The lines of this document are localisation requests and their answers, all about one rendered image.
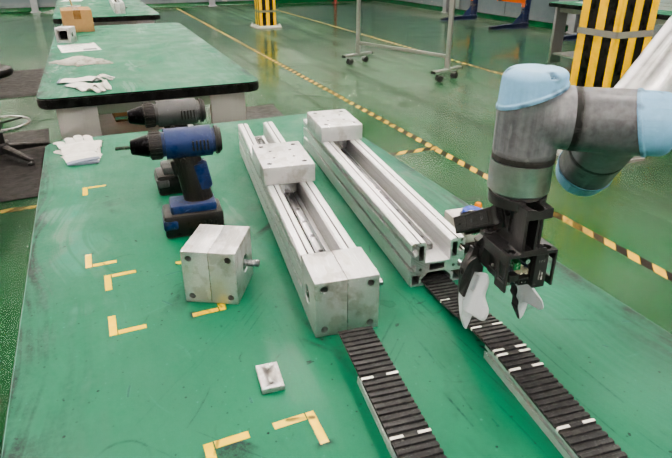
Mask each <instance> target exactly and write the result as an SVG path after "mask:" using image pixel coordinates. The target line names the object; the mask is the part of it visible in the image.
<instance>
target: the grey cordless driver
mask: <svg viewBox="0 0 672 458"><path fill-rule="evenodd" d="M127 115H128V116H117V117H115V120H119V119H128V121H129V123H131V124H138V125H145V127H146V128H151V127H156V125H158V126H159V127H164V128H163V129H165V128H176V127H188V125H187V124H196V123H198V121H200V122H204V120H206V110H205V104H204V101H203V100H201V98H197V100H195V98H184V99H173V100H162V101H155V104H153V103H152V102H146V103H143V104H142V106H139V107H137V108H134V109H131V110H128V111H127ZM163 129H162V132H163ZM172 160H173V159H171V160H163V161H161V162H160V166H161V167H157V168H155V170H154V178H155V181H156V185H157V188H158V191H159V194H160V195H168V194H175V193H182V189H181V186H180V182H179V178H178V175H174V173H173V170H172V167H171V164H170V161H172Z"/></svg>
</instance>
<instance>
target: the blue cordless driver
mask: <svg viewBox="0 0 672 458"><path fill-rule="evenodd" d="M129 143H130V146H123V147H115V150H116V151H119V150H129V149H130V150H131V154H132V155H136V156H144V157H151V159H152V160H161V159H163V158H164V157H167V160H168V159H173V160H172V161H170V164H171V167H172V170H173V173H174V175H178V178H179V182H180V186H181V189H182V193H183V195H181V196H173V197H169V204H165V205H163V207H162V218H163V225H164V230H165V232H166V236H167V238H177V237H184V236H191V235H192V234H193V233H194V232H195V230H196V229H197V228H198V226H199V225H200V224H209V225H224V214H223V210H222V207H221V204H220V201H219V199H218V198H215V197H214V194H213V192H212V190H211V186H212V185H213V183H212V179H211V175H210V172H209V168H208V165H207V161H206V159H204V158H201V156H206V155H213V152H215V151H216V153H217V154H218V153H220V151H222V136H221V131H220V128H219V127H217V125H213V127H211V128H210V125H199V126H188V127H176V128H165V129H163V132H160V131H159V130H151V131H148V132H147V134H146V135H143V136H140V137H137V138H134V139H132V140H130V141H129ZM224 226H225V225H224Z"/></svg>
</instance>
